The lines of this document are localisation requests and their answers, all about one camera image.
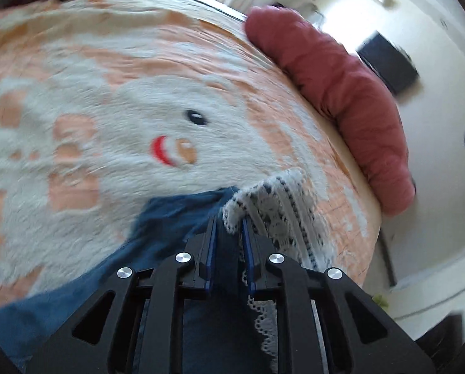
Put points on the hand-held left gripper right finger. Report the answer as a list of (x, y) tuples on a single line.
[(249, 257)]

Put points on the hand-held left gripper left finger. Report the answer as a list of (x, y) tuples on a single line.
[(211, 249)]

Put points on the peach and white fleece blanket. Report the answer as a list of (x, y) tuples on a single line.
[(99, 105)]

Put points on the red bolster pillow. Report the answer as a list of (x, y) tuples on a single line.
[(345, 97)]

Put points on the black monitor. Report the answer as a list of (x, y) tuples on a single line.
[(388, 62)]

